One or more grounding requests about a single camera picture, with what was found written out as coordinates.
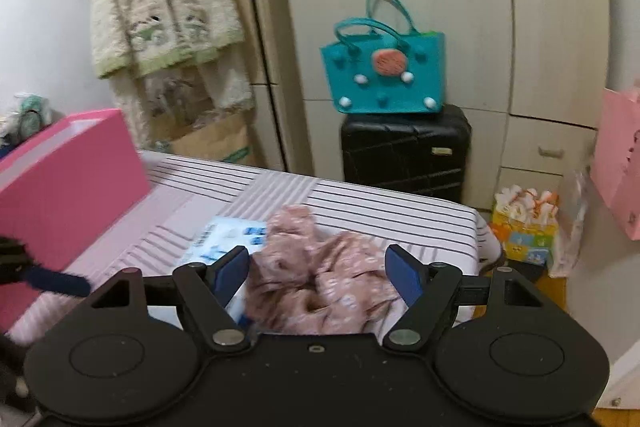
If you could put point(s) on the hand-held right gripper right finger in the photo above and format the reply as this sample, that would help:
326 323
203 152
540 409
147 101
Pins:
402 274

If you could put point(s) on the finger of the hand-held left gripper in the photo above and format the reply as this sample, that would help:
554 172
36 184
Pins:
60 281

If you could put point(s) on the black suitcase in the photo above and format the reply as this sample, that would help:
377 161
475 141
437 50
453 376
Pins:
400 157

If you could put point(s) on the pink floral cloth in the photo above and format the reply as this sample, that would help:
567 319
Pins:
325 277

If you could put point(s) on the cardboard box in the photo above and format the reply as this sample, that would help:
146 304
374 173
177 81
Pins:
210 142

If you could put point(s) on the pink storage box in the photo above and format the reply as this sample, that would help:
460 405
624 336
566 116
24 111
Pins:
65 197

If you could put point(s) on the pale green plush toy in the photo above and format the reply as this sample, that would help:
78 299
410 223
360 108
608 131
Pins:
30 117

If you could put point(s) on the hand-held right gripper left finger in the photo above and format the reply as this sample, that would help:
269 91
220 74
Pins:
232 272

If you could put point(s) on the bed with striped sheet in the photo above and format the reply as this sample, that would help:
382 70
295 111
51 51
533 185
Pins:
350 207

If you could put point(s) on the blue and white tissue pack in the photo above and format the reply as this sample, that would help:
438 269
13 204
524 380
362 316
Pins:
220 237

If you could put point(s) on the colourful gift bag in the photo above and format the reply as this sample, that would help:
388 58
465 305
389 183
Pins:
525 242

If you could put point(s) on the cream fluffy coat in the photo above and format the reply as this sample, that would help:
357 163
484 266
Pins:
160 7

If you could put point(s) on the clear plastic bag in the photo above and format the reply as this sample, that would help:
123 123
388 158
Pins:
570 227

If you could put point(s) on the teal tote bag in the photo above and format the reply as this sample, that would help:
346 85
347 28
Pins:
385 87

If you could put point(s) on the pink paper bag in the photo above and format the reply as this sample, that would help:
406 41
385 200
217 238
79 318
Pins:
620 167

